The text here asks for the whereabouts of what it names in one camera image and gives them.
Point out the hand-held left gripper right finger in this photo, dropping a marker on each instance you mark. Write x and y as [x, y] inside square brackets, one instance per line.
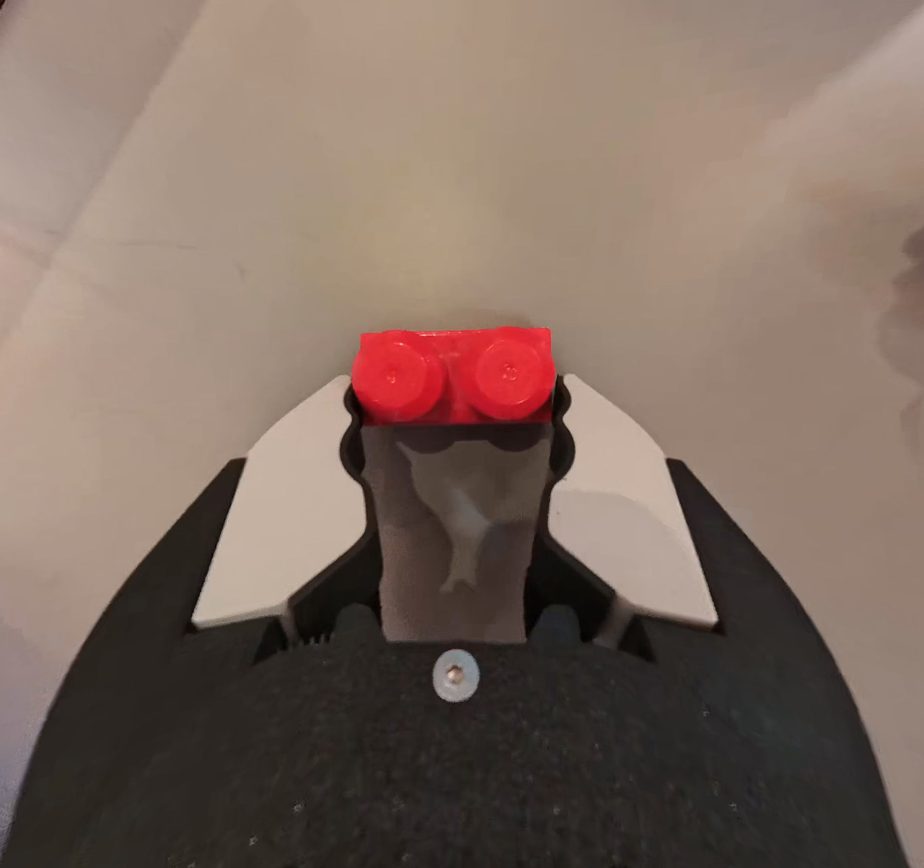
[628, 521]

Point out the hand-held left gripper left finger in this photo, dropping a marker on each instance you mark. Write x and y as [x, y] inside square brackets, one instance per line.
[289, 514]

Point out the red two-stud toy block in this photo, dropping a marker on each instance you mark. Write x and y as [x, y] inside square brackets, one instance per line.
[393, 377]

